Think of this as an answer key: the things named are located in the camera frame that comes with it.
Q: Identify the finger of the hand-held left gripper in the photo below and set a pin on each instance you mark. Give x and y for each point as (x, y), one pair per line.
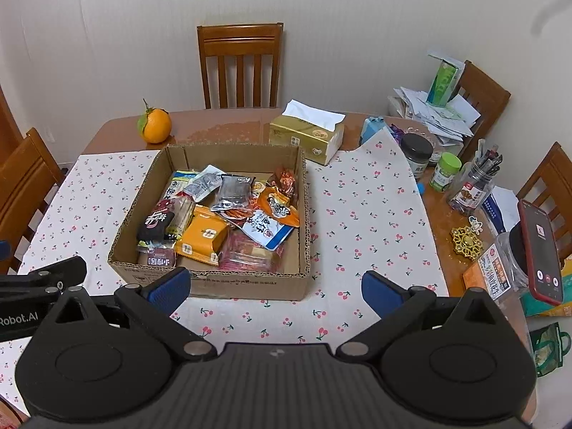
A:
(3, 250)
(62, 270)

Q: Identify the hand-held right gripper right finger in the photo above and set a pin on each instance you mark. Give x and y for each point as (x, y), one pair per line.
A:
(384, 292)

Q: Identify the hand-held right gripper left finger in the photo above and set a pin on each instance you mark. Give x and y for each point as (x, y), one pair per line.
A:
(170, 288)

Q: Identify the small brown snack packet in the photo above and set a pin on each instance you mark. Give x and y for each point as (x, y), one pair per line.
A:
(156, 254)

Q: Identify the plain orange snack packet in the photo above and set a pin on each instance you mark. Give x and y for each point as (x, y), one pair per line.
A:
(201, 234)

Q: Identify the black and red snack packet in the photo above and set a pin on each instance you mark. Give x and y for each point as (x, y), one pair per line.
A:
(156, 221)

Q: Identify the cardboard box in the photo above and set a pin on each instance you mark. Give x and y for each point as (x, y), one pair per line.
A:
(250, 283)

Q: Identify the yellow fish strip packet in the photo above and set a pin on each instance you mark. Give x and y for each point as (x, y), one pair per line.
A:
(178, 205)

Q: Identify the red transparent snack packet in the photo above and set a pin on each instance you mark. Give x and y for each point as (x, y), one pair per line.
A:
(250, 254)

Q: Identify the white and blue fish packet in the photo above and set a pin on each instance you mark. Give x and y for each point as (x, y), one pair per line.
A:
(263, 232)

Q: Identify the clear silver snack packet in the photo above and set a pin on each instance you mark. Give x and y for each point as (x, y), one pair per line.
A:
(203, 183)

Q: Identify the dark transparent snack packet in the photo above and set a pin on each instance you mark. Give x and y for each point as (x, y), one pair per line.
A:
(231, 192)

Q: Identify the small yellow snack packet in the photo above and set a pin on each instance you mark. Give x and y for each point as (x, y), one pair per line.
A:
(259, 188)

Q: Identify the orange cartoon logo snack packet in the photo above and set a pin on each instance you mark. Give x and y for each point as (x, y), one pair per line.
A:
(279, 208)

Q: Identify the red-brown foil snack packet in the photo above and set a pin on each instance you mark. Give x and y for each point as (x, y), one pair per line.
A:
(283, 181)

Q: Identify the wooden chair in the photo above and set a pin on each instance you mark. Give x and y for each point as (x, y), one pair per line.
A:
(24, 174)
(241, 53)
(489, 94)
(552, 174)

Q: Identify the gold ornament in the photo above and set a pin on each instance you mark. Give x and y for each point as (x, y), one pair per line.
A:
(468, 242)

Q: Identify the large clear plastic jar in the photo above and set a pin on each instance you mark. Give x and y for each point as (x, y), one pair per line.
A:
(507, 259)

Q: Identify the green lid jar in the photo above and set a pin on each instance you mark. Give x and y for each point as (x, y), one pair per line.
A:
(444, 172)

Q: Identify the clear jar of pens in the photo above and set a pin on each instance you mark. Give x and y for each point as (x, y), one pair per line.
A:
(476, 185)

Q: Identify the black lid jar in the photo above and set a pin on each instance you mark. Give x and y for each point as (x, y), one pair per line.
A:
(416, 152)

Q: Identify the small light blue box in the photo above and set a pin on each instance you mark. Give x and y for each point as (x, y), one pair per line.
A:
(373, 130)

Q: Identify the orange fruit with leaf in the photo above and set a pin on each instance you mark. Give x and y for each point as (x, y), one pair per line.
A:
(156, 126)

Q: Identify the red smartphone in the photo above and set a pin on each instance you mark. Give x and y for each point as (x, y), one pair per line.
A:
(543, 250)

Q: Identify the yellow tissue box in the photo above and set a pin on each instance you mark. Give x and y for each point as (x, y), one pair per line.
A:
(304, 136)

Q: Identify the green printed bag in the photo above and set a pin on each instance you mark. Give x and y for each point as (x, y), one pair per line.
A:
(552, 348)

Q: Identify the pile of papers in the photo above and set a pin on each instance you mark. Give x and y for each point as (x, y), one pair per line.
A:
(438, 118)

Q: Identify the green and white carton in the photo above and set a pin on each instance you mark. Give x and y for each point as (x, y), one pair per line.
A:
(442, 82)

